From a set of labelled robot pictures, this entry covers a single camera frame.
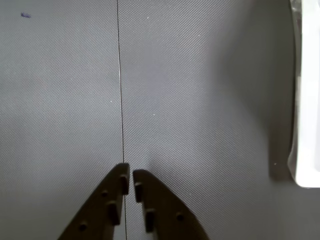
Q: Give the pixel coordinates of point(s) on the white plastic blister pack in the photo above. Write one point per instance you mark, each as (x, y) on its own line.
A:
(310, 100)

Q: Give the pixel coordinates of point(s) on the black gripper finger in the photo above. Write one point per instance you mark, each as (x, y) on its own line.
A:
(100, 212)
(170, 215)

